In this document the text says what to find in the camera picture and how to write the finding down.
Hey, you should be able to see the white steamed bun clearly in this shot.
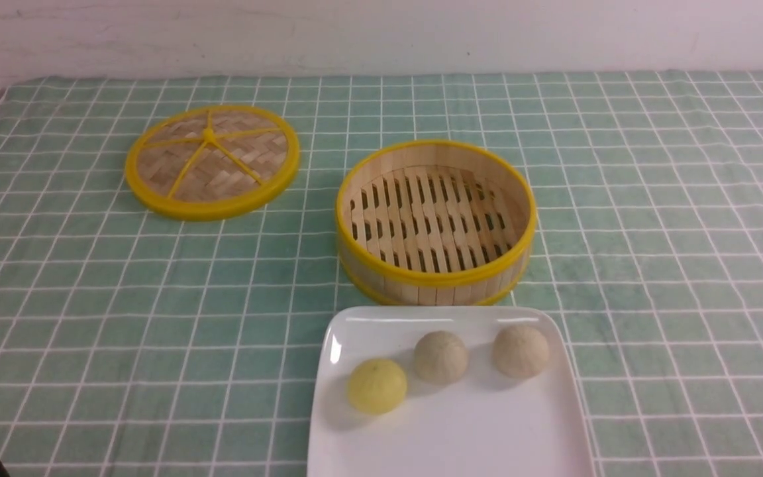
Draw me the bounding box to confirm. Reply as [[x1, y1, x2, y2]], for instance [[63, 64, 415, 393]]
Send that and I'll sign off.
[[413, 330, 470, 386], [491, 324, 550, 380]]

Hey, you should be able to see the yellow steamed bun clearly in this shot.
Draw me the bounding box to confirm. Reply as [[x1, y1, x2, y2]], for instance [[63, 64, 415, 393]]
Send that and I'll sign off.
[[347, 358, 408, 415]]

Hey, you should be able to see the white square plate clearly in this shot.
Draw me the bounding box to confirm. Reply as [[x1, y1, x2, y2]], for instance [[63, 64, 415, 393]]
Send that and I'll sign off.
[[307, 306, 596, 476]]

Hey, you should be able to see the yellow rimmed bamboo steamer basket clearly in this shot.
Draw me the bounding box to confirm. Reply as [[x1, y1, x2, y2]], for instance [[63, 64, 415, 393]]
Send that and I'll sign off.
[[335, 140, 538, 306]]

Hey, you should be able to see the yellow bamboo steamer lid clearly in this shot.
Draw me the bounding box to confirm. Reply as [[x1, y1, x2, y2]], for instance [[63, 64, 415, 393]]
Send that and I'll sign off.
[[124, 105, 301, 221]]

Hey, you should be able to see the green checked tablecloth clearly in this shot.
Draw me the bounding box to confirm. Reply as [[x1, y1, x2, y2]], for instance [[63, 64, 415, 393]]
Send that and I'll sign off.
[[0, 70, 763, 476]]

